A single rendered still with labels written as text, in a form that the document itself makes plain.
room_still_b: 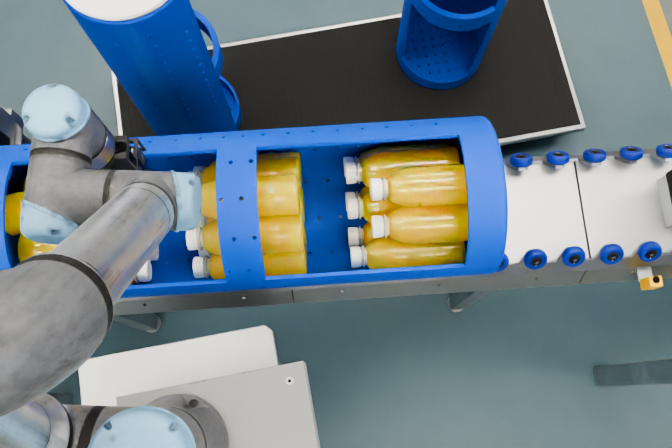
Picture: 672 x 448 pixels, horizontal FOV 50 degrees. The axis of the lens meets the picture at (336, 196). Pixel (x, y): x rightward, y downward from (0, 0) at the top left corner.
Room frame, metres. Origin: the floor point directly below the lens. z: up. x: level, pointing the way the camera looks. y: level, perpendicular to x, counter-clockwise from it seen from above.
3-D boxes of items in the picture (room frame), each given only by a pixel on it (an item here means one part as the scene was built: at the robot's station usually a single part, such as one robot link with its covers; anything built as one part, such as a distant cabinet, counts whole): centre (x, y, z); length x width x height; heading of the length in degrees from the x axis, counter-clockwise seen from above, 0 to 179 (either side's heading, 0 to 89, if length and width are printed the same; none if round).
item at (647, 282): (0.24, -0.62, 0.92); 0.08 x 0.03 x 0.05; 4
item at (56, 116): (0.34, 0.35, 1.47); 0.09 x 0.08 x 0.11; 178
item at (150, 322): (0.22, 0.59, 0.31); 0.06 x 0.06 x 0.63; 4
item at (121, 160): (0.34, 0.34, 1.31); 0.09 x 0.08 x 0.12; 94
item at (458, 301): (0.29, -0.39, 0.31); 0.06 x 0.06 x 0.63; 4
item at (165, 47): (0.87, 0.45, 0.59); 0.28 x 0.28 x 0.88
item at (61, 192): (0.24, 0.34, 1.46); 0.11 x 0.11 x 0.08; 88
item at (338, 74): (0.95, -0.03, 0.07); 1.50 x 0.52 x 0.15; 101
